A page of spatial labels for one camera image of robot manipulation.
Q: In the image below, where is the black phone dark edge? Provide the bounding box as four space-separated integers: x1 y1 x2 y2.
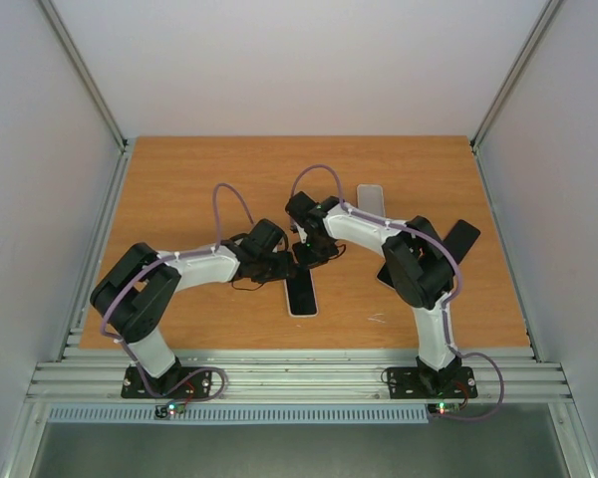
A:
285 269 318 318

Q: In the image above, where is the black phone silver edge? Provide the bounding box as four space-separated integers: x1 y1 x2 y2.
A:
377 263 394 290

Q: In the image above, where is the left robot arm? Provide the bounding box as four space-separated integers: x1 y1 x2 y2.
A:
90 219 295 396

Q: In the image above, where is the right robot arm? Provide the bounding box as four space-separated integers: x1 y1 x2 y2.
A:
285 191 480 395

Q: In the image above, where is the white phone case far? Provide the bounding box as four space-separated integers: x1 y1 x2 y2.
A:
356 184 386 217

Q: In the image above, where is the black phone pink edge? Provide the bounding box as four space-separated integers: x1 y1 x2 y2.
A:
443 219 481 264

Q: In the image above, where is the left controller board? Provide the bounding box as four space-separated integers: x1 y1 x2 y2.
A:
153 402 186 419

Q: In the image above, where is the controller board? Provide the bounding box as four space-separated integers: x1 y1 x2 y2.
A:
153 402 186 419
428 401 463 416

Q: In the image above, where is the right controller board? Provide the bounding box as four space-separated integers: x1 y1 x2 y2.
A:
428 401 463 416

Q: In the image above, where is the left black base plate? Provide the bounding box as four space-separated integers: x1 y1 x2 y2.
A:
121 363 213 400

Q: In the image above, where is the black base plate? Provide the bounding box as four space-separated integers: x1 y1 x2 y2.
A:
380 366 478 400
121 363 213 400

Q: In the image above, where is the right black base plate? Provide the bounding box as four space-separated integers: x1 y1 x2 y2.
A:
380 366 478 400

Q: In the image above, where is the slotted grey cable duct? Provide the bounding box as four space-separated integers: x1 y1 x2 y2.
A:
48 404 429 425

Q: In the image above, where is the aluminium rail frame front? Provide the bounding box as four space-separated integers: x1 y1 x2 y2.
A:
26 348 573 404

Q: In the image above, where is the aluminium corner post left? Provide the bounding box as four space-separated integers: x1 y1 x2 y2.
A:
35 0 128 152

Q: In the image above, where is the aluminium corner post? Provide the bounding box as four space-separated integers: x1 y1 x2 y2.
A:
469 0 564 155
35 0 128 152

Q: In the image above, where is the aluminium corner post right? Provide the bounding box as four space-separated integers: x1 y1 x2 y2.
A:
469 0 564 155

